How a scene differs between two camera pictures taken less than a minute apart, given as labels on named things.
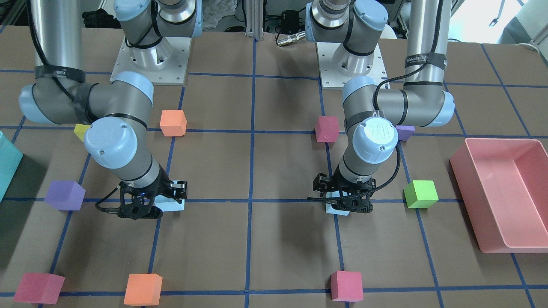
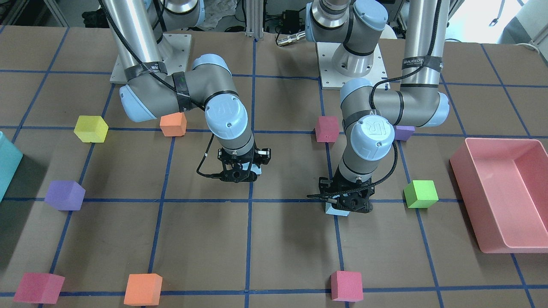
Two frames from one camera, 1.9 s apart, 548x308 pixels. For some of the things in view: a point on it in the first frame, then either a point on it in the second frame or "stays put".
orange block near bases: (173, 122) stays put
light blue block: (167, 204) -> (254, 168)
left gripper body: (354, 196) stays put
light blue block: (329, 208) stays put
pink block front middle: (346, 286) stays put
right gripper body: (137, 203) -> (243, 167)
